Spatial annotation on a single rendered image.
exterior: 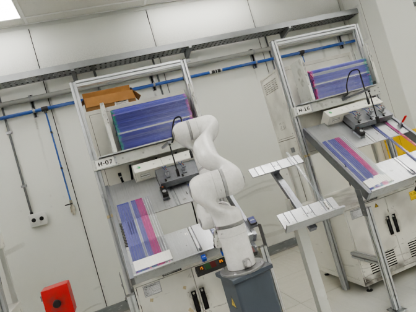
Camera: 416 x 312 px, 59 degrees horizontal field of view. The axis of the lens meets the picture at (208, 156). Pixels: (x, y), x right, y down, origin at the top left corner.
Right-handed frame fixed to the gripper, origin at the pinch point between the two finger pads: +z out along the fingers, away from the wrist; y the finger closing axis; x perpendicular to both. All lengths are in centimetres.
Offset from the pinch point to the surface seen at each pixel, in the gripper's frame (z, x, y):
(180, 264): 4.2, 2.4, -23.1
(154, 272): 2.6, 2.4, -36.8
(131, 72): -47, 120, -13
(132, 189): 2, 65, -34
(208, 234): 2.5, 13.4, -3.1
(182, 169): -5, 61, -1
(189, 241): 2.5, 12.9, -14.5
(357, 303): 74, -25, 85
